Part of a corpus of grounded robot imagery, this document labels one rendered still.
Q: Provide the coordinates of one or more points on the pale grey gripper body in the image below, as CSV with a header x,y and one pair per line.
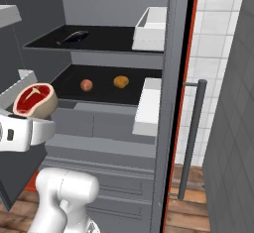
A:
x,y
43,129

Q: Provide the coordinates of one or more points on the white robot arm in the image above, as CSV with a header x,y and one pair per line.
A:
x,y
63,190

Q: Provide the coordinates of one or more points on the raw red steak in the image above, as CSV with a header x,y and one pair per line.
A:
x,y
33,100

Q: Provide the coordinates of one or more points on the dark grey fridge door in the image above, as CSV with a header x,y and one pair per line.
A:
x,y
10,61

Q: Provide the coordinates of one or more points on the black fridge shelf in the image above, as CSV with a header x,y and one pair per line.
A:
x,y
102,75
105,38

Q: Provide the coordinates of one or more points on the dark fish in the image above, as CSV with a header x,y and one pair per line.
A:
x,y
76,36

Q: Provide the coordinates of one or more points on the grey fridge door orange edge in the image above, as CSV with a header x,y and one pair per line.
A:
x,y
168,111

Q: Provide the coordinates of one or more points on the grey crisper drawer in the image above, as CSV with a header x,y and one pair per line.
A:
x,y
74,123
124,128

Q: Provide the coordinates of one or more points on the grey freezer drawer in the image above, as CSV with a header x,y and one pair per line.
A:
x,y
125,217
129,177

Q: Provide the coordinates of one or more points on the white door bin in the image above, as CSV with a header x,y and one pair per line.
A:
x,y
149,39
149,111

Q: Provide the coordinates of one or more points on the dark grey cabinet panel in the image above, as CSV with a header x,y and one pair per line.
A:
x,y
231,144

